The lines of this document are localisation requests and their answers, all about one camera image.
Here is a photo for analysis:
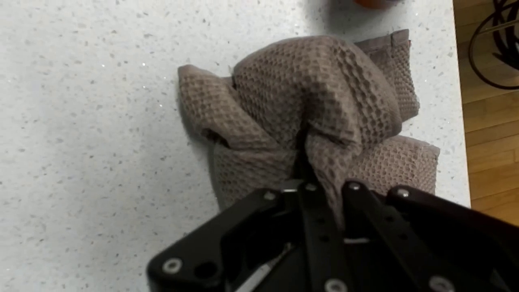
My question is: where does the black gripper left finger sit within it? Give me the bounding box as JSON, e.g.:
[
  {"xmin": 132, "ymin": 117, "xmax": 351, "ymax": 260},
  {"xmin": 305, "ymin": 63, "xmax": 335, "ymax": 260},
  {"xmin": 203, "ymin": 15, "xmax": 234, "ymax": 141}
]
[{"xmin": 145, "ymin": 180, "xmax": 349, "ymax": 292}]

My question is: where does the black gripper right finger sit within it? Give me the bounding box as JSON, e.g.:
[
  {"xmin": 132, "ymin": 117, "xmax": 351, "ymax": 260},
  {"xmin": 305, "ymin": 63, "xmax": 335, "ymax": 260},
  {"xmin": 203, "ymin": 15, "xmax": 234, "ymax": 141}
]
[{"xmin": 343, "ymin": 180, "xmax": 519, "ymax": 292}]

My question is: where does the brown waffle towel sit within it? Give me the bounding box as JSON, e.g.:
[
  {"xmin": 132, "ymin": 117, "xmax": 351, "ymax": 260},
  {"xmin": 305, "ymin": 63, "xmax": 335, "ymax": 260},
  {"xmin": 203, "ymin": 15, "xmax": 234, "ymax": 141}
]
[{"xmin": 176, "ymin": 28, "xmax": 442, "ymax": 230}]

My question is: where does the orange soda can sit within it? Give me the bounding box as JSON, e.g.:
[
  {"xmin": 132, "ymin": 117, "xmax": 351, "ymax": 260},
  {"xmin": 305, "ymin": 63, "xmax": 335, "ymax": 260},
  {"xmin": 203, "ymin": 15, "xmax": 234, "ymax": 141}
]
[{"xmin": 353, "ymin": 0, "xmax": 406, "ymax": 11}]

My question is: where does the black coiled floor cable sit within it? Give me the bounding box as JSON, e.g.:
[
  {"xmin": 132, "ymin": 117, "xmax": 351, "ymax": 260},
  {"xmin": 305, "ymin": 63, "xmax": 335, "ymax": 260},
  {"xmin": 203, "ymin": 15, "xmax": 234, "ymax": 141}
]
[{"xmin": 466, "ymin": 0, "xmax": 519, "ymax": 93}]

